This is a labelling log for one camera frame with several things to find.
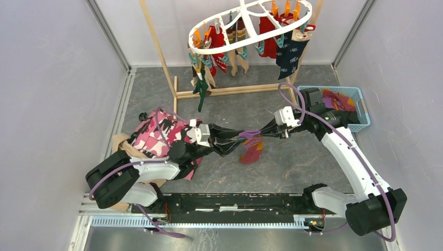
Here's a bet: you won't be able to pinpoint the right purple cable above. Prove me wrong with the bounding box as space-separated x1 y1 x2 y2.
277 82 397 243

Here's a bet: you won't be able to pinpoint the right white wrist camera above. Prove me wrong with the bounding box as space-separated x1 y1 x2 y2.
274 106 301 128

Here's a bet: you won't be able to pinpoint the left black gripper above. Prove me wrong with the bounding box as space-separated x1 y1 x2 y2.
188 122 248 162

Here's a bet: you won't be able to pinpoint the beige cloth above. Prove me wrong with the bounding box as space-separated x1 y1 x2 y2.
110 133 167 212

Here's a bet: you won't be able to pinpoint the wooden hanger stand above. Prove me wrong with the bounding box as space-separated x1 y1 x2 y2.
139 1 323 112

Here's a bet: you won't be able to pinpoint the pink camouflage cloth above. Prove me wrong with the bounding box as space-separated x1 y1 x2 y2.
128 108 195 158

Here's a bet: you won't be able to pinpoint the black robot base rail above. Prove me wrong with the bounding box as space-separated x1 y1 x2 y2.
145 193 332 224

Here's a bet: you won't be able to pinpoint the socks pile in basket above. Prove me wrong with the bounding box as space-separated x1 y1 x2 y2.
322 89 360 124

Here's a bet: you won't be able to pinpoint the purple cable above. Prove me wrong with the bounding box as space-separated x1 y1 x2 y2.
277 82 397 243
88 106 198 239

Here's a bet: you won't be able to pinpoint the purple maroon striped sock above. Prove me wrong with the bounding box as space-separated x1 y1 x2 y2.
239 130 263 165

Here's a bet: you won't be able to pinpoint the navy santa hat sock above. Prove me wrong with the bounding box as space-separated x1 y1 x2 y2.
290 24 316 70

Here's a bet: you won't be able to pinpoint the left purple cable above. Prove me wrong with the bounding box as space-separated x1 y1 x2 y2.
88 106 198 239

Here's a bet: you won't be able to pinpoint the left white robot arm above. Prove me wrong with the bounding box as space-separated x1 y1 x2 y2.
86 123 248 213

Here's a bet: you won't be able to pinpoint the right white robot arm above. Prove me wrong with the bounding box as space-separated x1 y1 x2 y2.
260 87 407 242

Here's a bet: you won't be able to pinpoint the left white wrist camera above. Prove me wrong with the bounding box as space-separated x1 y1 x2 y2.
189 119 211 147

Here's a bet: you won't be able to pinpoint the dark green sock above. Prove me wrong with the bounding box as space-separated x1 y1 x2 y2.
193 70 208 112

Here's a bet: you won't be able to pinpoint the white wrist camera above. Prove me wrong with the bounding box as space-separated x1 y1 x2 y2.
189 119 211 147
274 106 301 128

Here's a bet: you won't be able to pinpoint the red santa sock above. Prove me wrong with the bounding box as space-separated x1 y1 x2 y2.
259 17 277 59
277 13 299 27

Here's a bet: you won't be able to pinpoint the red patterned christmas sock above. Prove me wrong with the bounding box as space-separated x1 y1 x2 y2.
204 25 227 76

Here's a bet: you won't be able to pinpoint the blue plastic basket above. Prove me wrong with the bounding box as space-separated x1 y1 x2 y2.
297 86 370 133

